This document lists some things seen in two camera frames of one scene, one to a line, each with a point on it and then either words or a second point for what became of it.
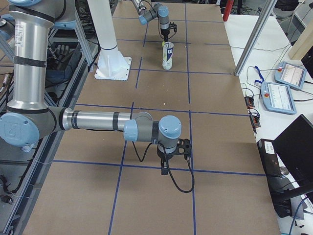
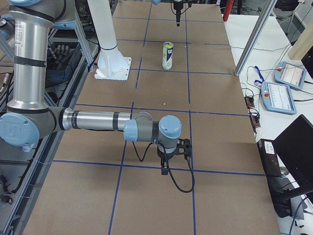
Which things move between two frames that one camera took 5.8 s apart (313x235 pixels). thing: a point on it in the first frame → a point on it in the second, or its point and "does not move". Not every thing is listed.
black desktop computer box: (269, 157) does not move
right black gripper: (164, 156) does not move
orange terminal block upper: (249, 102) does not move
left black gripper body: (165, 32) → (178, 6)
